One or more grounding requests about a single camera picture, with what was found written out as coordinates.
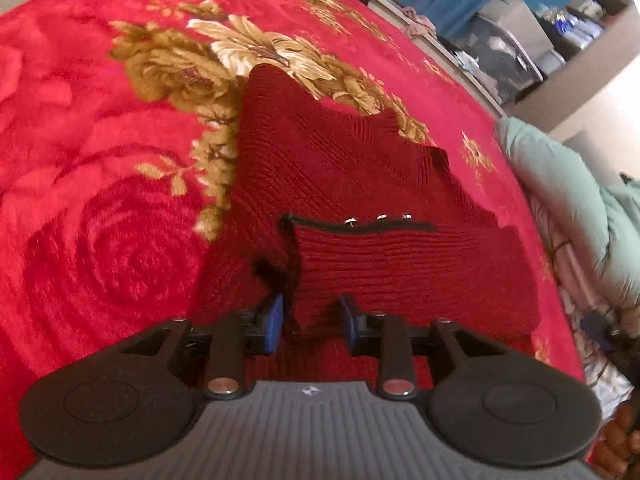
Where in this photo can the dark red knit sweater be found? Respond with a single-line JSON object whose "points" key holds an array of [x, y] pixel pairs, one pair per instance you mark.
{"points": [[375, 170]]}

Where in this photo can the person's right hand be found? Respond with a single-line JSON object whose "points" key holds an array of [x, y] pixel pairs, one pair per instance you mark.
{"points": [[620, 440]]}

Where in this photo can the clear plastic storage bin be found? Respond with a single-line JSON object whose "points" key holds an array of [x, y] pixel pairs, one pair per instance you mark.
{"points": [[505, 60]]}

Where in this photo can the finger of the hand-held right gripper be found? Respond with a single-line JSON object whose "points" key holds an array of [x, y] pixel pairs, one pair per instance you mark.
{"points": [[596, 326]]}

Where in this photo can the shelf of packets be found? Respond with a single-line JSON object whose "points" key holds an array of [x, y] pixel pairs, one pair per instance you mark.
{"points": [[570, 22]]}

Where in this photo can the grey storage box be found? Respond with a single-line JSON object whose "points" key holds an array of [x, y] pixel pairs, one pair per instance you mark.
{"points": [[520, 12]]}

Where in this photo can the beige wardrobe panel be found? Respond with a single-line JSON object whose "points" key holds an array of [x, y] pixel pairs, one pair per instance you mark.
{"points": [[575, 85]]}

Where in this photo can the white plastic container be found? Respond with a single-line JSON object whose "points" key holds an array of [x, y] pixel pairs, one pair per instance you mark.
{"points": [[552, 64]]}

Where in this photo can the red floral blanket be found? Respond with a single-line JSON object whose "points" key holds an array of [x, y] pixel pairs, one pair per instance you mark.
{"points": [[100, 160]]}

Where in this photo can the pink cloth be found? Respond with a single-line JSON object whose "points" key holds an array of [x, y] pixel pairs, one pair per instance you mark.
{"points": [[419, 21]]}

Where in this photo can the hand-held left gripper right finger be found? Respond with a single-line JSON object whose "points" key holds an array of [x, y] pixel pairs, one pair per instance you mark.
{"points": [[350, 322]]}

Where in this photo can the light green pillow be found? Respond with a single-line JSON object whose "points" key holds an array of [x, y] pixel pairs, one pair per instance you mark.
{"points": [[565, 185]]}

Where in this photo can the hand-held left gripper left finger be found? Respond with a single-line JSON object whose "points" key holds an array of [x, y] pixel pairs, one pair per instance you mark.
{"points": [[272, 322]]}

